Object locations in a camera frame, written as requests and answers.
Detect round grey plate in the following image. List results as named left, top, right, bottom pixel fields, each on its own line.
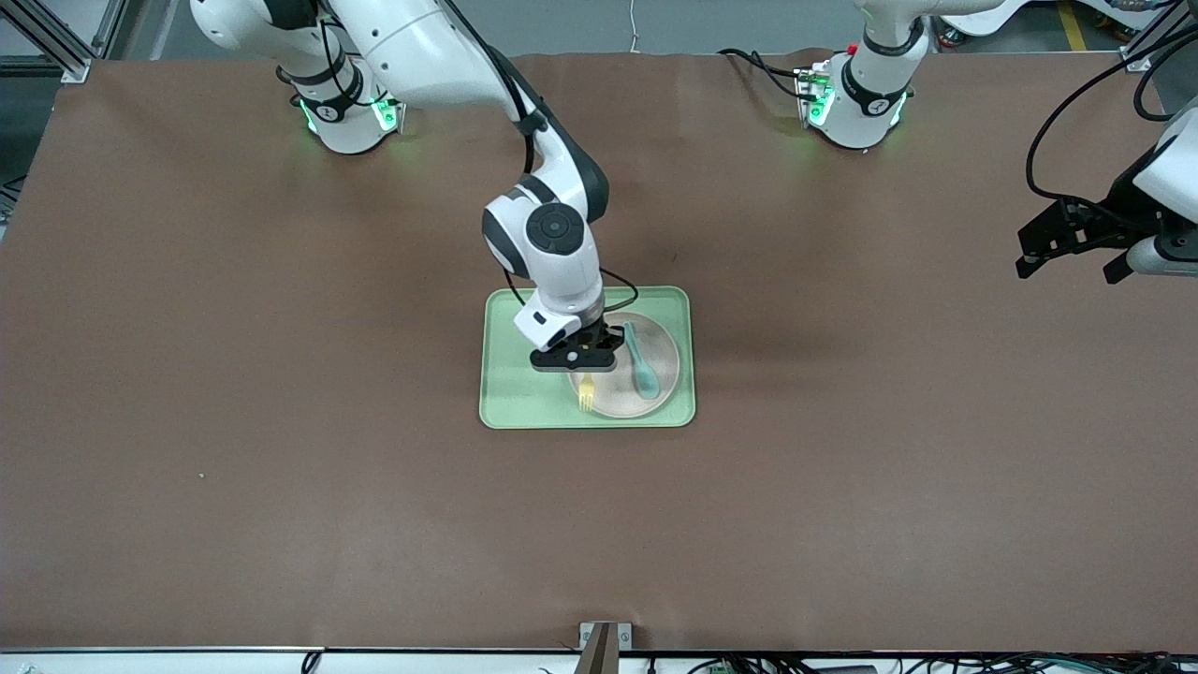
left=568, top=313, right=681, bottom=419

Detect light blue plastic spoon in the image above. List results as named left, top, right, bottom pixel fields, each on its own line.
left=623, top=321, right=661, bottom=401

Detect mint green rectangular tray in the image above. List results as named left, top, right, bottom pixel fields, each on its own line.
left=479, top=286, right=697, bottom=431

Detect brown table cover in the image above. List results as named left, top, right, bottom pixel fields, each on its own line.
left=0, top=49, right=1198, bottom=654

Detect long black left arm cable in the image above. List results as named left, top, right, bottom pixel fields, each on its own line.
left=1026, top=42, right=1198, bottom=203

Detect black looped cable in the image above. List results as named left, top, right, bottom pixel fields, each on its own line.
left=1132, top=26, right=1198, bottom=125

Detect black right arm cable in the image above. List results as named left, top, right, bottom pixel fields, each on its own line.
left=440, top=0, right=551, bottom=179

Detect metal table edge bracket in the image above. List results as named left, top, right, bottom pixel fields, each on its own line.
left=578, top=622, right=634, bottom=674

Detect black base cables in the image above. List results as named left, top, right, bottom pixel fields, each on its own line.
left=717, top=47, right=817, bottom=102

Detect aluminium frame profile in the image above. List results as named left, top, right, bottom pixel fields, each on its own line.
left=0, top=0, right=132, bottom=85

